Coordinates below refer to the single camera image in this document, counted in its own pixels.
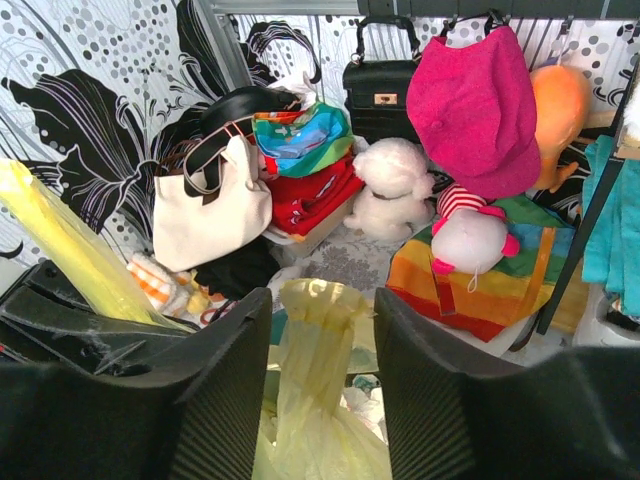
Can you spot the colourful printed bag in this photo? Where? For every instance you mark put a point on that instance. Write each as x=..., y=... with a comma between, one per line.
x=300, y=143

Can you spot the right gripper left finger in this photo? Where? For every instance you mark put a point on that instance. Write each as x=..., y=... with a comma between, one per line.
x=211, y=384

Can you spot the black hat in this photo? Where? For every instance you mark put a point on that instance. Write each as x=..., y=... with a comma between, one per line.
x=245, y=102

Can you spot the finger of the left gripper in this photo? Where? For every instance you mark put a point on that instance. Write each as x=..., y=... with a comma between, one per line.
x=44, y=321

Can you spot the yellow trash bag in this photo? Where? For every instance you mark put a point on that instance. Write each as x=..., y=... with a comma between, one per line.
x=57, y=423

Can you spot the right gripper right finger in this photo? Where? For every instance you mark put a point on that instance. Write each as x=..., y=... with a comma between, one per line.
x=440, y=421

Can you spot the rainbow striped bag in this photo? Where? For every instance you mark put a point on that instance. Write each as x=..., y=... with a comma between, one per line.
x=514, y=289

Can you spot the pink white plush doll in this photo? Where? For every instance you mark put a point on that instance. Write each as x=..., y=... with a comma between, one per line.
x=471, y=236

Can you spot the teal folded cloth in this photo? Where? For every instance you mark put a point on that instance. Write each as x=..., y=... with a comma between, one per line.
x=611, y=256

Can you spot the cream canvas tote bag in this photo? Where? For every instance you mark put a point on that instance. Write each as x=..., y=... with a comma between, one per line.
x=190, y=231

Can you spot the orange checkered towel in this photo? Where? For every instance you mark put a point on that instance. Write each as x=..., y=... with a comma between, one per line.
x=171, y=293

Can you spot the orange plush toy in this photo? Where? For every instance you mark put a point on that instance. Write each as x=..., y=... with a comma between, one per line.
x=562, y=97

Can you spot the magenta fabric bag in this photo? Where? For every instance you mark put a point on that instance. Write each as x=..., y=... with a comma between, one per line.
x=474, y=112

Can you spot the red cloth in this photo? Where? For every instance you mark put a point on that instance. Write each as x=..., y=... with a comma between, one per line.
x=300, y=204

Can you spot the black leather handbag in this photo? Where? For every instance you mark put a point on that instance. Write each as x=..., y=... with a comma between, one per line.
x=376, y=92

